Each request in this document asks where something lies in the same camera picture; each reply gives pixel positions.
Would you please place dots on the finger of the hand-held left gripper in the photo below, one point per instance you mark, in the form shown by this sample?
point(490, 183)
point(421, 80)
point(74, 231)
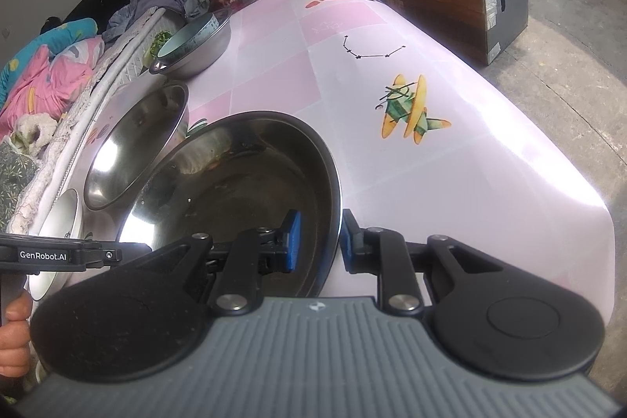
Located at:
point(134, 247)

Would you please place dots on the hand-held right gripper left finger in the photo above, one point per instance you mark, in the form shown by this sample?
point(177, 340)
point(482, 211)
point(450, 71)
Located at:
point(292, 241)

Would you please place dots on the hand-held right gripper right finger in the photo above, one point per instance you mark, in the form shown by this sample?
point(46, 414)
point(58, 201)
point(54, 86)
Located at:
point(349, 244)

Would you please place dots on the white calligraphy print plate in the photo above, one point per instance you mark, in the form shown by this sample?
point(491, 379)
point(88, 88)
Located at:
point(61, 212)

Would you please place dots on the large steel basin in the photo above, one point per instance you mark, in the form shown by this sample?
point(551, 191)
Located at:
point(245, 183)
point(132, 144)

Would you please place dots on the small steel bowl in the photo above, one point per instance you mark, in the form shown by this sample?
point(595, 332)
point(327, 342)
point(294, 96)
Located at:
point(205, 50)

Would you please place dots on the teal ceramic bowl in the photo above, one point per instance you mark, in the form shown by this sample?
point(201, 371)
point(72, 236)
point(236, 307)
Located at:
point(196, 33)

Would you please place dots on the person's left hand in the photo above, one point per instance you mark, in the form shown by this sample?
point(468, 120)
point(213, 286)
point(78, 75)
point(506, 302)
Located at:
point(14, 334)

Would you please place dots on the dark leaf print pillow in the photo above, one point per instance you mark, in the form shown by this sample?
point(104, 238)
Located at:
point(14, 173)

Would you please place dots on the white fluffy cloth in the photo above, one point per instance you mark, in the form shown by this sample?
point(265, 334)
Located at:
point(34, 126)

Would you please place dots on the pink printed tablecloth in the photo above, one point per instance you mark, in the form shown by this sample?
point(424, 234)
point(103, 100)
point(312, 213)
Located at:
point(441, 153)

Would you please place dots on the pink quilt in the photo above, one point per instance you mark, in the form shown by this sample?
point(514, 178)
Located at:
point(44, 85)

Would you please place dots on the white patterned mattress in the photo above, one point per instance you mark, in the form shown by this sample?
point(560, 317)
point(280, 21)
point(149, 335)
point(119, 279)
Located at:
point(98, 80)

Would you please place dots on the green leafy cabbage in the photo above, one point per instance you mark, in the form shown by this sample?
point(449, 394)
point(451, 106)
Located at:
point(159, 41)

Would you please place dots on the blue quilt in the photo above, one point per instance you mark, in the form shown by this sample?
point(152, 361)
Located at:
point(54, 38)

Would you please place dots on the grey crumpled clothes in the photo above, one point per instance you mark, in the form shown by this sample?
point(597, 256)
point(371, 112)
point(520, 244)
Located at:
point(152, 1)

